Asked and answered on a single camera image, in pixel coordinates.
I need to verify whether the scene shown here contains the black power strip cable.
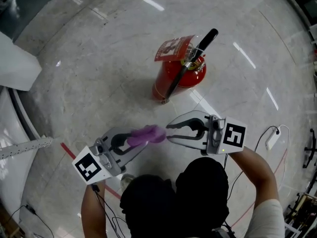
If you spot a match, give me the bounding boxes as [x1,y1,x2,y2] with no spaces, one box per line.
[226,125,281,201]

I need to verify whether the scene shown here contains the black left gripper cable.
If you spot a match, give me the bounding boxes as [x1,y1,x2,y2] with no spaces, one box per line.
[91,183,125,238]

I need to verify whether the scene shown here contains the black office chair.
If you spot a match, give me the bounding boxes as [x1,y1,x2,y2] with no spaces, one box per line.
[303,127,317,169]

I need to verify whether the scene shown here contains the person's right forearm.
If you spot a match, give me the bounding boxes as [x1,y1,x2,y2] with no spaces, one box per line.
[228,146,280,208]

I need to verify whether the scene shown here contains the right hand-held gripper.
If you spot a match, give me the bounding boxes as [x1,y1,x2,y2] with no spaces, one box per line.
[166,111,248,156]

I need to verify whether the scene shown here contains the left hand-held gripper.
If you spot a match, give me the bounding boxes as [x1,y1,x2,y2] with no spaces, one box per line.
[71,126,147,185]

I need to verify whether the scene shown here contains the person's left forearm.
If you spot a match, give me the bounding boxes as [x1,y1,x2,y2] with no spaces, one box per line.
[81,179,107,238]

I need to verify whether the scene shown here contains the white power cable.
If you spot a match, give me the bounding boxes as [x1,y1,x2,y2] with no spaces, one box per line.
[279,123,291,159]

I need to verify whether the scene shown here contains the red fire extinguisher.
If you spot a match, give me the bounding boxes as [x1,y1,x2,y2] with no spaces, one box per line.
[151,28,219,106]

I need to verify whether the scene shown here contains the purple cloth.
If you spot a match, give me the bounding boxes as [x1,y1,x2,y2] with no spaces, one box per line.
[127,123,167,148]

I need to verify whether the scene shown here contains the white metal shelf rack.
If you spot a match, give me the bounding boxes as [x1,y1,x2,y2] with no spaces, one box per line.
[0,86,54,233]

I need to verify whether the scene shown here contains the person's white shirt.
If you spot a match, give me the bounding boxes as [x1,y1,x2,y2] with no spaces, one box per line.
[251,198,286,238]

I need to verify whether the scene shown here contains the white frame desk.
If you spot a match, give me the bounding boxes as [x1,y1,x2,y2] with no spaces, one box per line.
[284,191,317,238]

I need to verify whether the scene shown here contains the black power adapter cable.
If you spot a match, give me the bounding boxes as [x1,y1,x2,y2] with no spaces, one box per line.
[4,203,55,238]

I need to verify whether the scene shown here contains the white power strip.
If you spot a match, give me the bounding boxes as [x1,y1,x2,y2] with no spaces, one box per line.
[265,125,282,151]

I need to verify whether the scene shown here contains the white square pillar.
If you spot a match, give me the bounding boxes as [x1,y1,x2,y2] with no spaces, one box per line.
[0,30,43,92]

